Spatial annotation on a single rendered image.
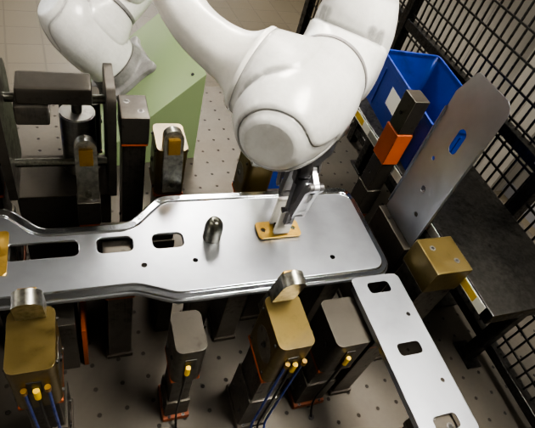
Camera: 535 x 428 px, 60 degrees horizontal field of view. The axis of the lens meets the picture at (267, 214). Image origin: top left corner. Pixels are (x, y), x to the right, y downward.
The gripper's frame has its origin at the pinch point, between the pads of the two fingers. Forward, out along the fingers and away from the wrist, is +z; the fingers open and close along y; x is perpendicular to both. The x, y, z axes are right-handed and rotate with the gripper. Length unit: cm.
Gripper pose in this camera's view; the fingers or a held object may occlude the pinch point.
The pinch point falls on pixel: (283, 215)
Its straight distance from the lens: 84.5
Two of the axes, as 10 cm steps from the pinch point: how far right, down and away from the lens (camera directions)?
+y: 2.8, 7.5, -6.0
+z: -2.2, 6.6, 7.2
